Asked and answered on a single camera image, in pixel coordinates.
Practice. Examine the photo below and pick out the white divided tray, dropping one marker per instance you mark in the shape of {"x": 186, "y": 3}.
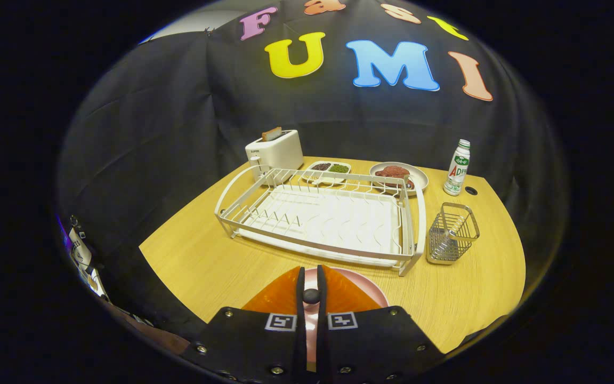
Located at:
{"x": 328, "y": 176}

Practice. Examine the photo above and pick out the black table grommet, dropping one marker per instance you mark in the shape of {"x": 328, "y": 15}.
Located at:
{"x": 471, "y": 190}

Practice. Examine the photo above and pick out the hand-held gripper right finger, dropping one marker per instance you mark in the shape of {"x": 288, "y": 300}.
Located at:
{"x": 322, "y": 346}

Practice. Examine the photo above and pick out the pile of green beans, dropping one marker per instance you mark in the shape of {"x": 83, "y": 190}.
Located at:
{"x": 339, "y": 168}

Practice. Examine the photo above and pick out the beige round dish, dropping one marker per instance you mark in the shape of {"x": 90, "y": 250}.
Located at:
{"x": 419, "y": 176}

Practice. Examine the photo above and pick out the pink plate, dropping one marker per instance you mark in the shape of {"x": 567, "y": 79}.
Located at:
{"x": 376, "y": 296}

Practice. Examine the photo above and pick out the white drink bottle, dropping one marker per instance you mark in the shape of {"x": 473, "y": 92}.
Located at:
{"x": 456, "y": 176}

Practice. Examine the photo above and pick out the pile of dark beans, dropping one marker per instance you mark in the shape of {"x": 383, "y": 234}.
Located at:
{"x": 321, "y": 166}

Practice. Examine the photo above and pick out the white toaster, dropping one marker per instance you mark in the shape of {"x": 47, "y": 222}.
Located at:
{"x": 280, "y": 152}

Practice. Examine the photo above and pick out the brown toast slice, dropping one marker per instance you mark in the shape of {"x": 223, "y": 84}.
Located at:
{"x": 271, "y": 134}

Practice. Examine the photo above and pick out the white dish rack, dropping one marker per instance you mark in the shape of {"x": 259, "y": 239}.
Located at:
{"x": 328, "y": 218}

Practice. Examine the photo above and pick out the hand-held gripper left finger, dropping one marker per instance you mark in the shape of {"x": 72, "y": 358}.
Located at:
{"x": 300, "y": 341}

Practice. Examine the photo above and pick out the red meat piece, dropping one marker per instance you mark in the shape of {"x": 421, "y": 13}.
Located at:
{"x": 400, "y": 182}
{"x": 392, "y": 170}

